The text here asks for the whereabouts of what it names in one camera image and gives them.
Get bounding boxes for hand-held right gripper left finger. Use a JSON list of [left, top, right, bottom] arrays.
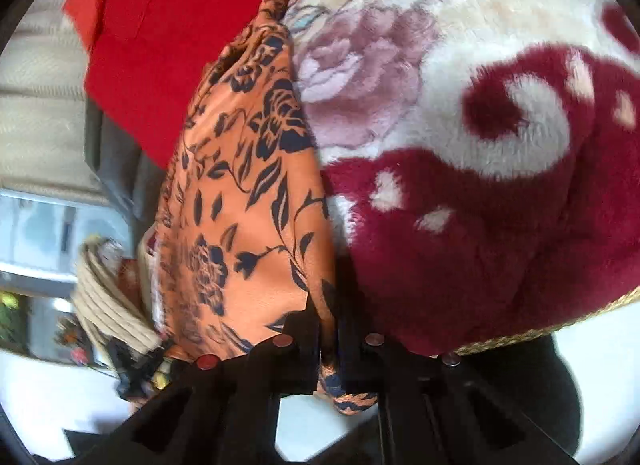
[[75, 295, 323, 465]]

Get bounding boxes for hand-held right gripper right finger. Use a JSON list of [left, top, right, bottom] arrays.
[[334, 312, 583, 465]]

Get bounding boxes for orange floral print garment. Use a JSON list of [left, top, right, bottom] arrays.
[[147, 0, 381, 416]]

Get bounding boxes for floral plush blanket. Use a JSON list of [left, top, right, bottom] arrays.
[[282, 0, 640, 357]]

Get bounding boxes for grey cushion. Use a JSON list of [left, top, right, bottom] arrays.
[[84, 97, 168, 226]]

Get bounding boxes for glass window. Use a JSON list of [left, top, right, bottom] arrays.
[[0, 190, 126, 361]]

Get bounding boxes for red cloth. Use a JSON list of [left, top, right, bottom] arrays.
[[62, 0, 358, 170]]

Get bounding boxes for beige quilted headboard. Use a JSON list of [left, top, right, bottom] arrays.
[[0, 0, 113, 206]]

